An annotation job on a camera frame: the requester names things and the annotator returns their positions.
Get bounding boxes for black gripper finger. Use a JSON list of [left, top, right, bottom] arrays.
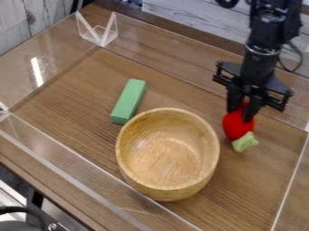
[[243, 94, 267, 123], [228, 86, 244, 113]]

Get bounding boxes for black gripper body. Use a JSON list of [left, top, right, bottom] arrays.
[[213, 43, 293, 111]]

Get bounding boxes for red plush strawberry toy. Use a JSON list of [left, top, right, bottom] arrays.
[[222, 101, 260, 152]]

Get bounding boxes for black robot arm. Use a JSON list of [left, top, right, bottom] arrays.
[[213, 0, 303, 122]]

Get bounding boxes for wooden bowl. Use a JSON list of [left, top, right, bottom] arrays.
[[117, 107, 220, 201]]

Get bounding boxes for green rectangular block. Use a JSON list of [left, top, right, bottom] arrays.
[[110, 79, 146, 125]]

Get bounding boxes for clear acrylic corner bracket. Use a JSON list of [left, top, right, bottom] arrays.
[[75, 12, 118, 47]]

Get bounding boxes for clear acrylic front wall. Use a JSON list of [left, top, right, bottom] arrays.
[[0, 112, 202, 231]]

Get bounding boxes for black metal table leg bracket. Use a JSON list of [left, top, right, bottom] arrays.
[[26, 190, 69, 231]]

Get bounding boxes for black cable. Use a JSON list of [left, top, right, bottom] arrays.
[[0, 206, 50, 231]]

